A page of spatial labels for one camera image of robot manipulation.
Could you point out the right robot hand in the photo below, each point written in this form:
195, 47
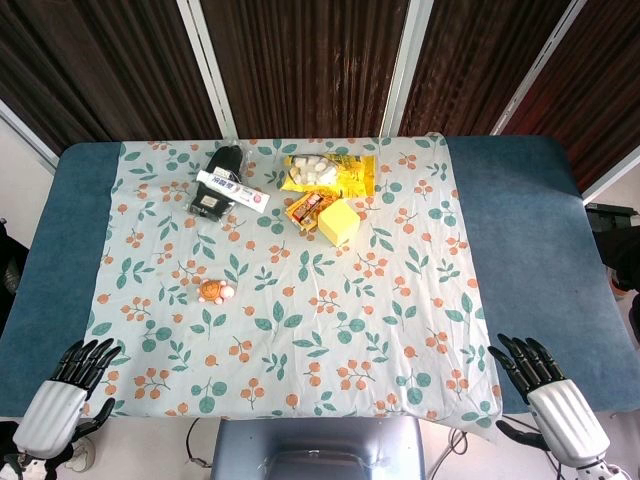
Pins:
565, 415

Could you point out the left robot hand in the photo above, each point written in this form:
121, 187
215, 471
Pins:
50, 410

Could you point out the orange pink turtle toy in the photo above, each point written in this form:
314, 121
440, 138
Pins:
216, 291

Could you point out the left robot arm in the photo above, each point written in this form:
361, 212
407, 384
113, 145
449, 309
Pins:
30, 462

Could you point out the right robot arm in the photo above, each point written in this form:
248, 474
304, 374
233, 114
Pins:
597, 467

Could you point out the black chair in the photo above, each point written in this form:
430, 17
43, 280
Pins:
10, 270

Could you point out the black equipment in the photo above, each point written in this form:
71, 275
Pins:
617, 245

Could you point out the floral patterned tablecloth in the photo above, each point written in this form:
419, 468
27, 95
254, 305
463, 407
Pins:
300, 300

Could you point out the black packaged item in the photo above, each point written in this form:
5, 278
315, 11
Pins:
218, 180

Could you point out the white toothpaste tube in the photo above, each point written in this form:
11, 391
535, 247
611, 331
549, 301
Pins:
233, 189

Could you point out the yellow foam cube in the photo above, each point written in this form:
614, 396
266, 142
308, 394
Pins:
339, 222

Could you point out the orange candy bar wrapper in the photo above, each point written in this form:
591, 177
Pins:
305, 207

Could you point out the yellow snack bag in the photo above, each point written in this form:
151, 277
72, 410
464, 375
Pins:
330, 174

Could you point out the white partition frame post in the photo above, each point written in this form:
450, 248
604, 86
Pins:
406, 65
545, 65
207, 65
27, 135

